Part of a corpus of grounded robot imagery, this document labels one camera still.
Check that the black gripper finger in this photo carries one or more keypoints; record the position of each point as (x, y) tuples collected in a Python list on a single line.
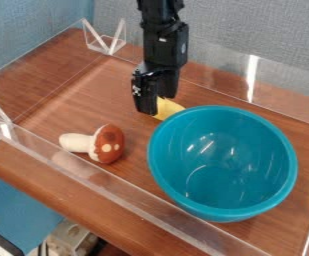
[(168, 80), (144, 90)]

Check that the grey metal bracket below table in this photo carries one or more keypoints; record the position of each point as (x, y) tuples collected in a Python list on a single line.
[(69, 240)]

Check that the clear acrylic barrier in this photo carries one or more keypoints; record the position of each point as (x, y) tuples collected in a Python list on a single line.
[(66, 88)]

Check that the blue plastic bowl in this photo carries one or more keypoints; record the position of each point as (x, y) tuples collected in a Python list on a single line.
[(224, 163)]

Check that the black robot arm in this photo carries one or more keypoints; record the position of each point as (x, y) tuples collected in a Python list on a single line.
[(160, 11)]

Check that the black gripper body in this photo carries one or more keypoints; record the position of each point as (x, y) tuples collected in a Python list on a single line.
[(165, 49)]

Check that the brown white toy mushroom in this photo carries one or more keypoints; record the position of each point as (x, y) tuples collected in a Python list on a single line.
[(103, 146)]

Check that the yellow toy banana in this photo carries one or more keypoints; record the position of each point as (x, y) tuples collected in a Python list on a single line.
[(166, 108)]

